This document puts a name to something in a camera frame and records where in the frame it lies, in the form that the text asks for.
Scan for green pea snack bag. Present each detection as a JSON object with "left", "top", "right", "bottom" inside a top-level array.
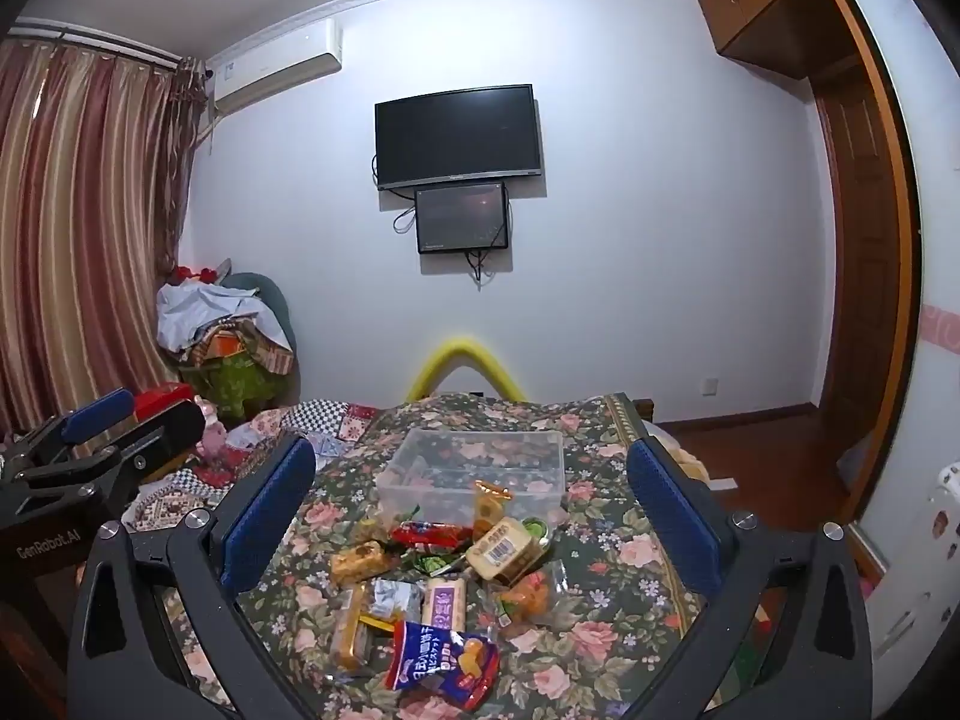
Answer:
[{"left": 400, "top": 550, "right": 466, "bottom": 578}]

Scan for red cracker bag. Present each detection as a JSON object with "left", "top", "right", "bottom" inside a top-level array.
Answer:
[{"left": 391, "top": 522, "right": 473, "bottom": 553}]

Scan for patchwork quilt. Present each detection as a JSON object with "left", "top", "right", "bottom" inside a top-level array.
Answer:
[{"left": 121, "top": 398, "right": 379, "bottom": 533}]

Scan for large black wall television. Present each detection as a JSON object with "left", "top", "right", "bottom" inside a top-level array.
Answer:
[{"left": 374, "top": 85, "right": 544, "bottom": 190}]

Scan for purple label rice bar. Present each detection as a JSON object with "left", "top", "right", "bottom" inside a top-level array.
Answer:
[{"left": 421, "top": 578, "right": 467, "bottom": 632}]

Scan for green jelly cup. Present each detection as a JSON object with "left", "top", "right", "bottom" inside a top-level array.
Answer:
[{"left": 523, "top": 517, "right": 551, "bottom": 548}]

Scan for pink plush toy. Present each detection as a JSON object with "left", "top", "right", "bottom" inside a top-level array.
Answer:
[{"left": 194, "top": 395, "right": 228, "bottom": 460}]

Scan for striped red curtain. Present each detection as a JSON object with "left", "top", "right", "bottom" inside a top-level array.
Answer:
[{"left": 2, "top": 37, "right": 206, "bottom": 433}]

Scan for white wall air conditioner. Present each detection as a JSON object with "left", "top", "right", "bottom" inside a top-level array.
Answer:
[{"left": 213, "top": 18, "right": 343, "bottom": 115}]

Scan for orange fried snack bag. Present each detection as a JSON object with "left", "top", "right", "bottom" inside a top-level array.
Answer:
[{"left": 488, "top": 561, "right": 568, "bottom": 632}]

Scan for wall power outlet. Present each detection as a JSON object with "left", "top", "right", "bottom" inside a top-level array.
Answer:
[{"left": 701, "top": 377, "right": 719, "bottom": 397}]

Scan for wooden wardrobe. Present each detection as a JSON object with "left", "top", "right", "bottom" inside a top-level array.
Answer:
[{"left": 698, "top": 0, "right": 919, "bottom": 522}]

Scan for small black wall monitor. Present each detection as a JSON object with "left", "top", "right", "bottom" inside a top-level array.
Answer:
[{"left": 415, "top": 182, "right": 509, "bottom": 255}]

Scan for clear plastic storage box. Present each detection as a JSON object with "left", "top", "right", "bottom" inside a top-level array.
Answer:
[{"left": 376, "top": 429, "right": 566, "bottom": 525}]

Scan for yellow foam tube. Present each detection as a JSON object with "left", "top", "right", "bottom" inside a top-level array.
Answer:
[{"left": 405, "top": 337, "right": 527, "bottom": 403}]

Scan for orange biscuit packet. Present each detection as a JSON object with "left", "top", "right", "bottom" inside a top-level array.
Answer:
[{"left": 472, "top": 479, "right": 512, "bottom": 541}]

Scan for red box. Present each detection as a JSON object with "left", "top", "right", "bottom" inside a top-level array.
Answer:
[{"left": 133, "top": 382, "right": 195, "bottom": 422}]

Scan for yellow sandwich biscuit pack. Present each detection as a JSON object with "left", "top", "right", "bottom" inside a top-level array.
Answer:
[{"left": 331, "top": 582, "right": 371, "bottom": 674}]

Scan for silver yellow snack bag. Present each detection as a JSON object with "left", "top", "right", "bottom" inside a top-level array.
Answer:
[{"left": 368, "top": 578, "right": 423, "bottom": 622}]

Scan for green floral bedspread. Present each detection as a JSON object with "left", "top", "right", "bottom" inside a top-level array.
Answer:
[{"left": 239, "top": 395, "right": 706, "bottom": 718}]

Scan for blue red snack bag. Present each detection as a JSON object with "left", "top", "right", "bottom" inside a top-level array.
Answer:
[{"left": 384, "top": 621, "right": 500, "bottom": 710}]

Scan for pile of clothes on chair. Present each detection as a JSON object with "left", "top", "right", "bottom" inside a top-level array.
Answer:
[{"left": 156, "top": 262, "right": 298, "bottom": 424}]

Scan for beige rice cake pack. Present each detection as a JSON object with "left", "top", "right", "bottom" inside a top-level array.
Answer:
[{"left": 466, "top": 517, "right": 540, "bottom": 585}]

